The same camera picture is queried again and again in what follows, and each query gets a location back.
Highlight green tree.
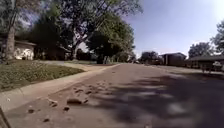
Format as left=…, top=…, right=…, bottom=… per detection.
left=85, top=13, right=136, bottom=64

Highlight pale concrete driveway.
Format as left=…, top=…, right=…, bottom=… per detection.
left=39, top=59, right=111, bottom=72

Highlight small tree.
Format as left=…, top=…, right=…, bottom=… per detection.
left=139, top=50, right=159, bottom=64

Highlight grey asphalt road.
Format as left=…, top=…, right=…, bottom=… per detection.
left=6, top=63, right=224, bottom=128

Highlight scattered asphalt lumps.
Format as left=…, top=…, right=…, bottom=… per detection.
left=26, top=79, right=108, bottom=123

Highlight large dark tree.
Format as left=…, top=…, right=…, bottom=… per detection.
left=29, top=0, right=144, bottom=63

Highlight grass lawn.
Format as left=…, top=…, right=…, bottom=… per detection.
left=0, top=59, right=86, bottom=93

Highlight concrete kerb gutter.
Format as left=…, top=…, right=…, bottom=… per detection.
left=0, top=63, right=119, bottom=113

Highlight pale house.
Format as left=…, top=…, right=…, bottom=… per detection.
left=0, top=39, right=38, bottom=62

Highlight low dark house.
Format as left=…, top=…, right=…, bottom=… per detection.
left=188, top=54, right=224, bottom=71

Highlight tree with pale trunk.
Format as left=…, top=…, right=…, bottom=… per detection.
left=0, top=0, right=44, bottom=63

